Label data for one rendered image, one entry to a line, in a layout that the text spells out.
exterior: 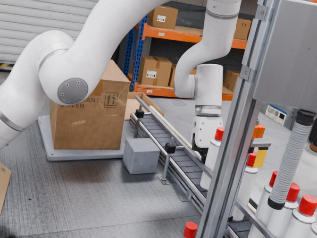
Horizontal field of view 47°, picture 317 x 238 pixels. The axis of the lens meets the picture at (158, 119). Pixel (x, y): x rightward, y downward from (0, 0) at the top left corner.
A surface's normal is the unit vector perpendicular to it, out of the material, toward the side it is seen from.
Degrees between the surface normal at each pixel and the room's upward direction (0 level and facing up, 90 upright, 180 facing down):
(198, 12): 90
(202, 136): 69
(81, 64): 75
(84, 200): 0
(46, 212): 0
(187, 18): 90
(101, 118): 90
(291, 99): 90
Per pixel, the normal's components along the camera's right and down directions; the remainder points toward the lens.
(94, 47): 0.52, 0.14
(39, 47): -0.54, -0.41
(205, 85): -0.07, 0.04
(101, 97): 0.31, 0.40
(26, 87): 0.73, -0.40
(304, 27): -0.21, 0.32
